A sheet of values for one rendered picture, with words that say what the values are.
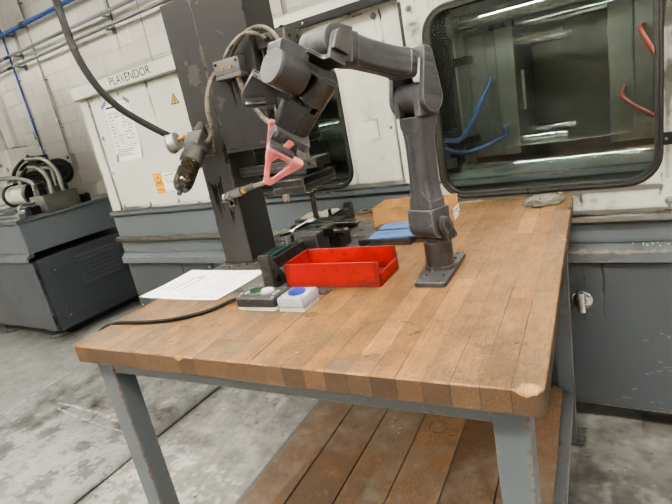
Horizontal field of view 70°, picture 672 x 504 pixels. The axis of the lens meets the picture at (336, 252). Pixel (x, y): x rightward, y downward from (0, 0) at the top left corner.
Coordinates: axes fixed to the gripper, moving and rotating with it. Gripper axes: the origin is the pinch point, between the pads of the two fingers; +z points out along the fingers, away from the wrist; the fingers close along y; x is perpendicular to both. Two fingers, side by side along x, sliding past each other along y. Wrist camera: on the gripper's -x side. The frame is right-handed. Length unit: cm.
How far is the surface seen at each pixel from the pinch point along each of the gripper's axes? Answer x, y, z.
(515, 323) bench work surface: 43, 28, -7
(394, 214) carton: 51, -46, 14
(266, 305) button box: 14.3, 2.4, 28.3
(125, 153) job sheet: -38, -176, 106
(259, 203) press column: 13, -50, 34
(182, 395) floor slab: 40, -91, 180
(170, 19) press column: -31, -64, 2
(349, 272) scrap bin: 28.2, -2.9, 15.0
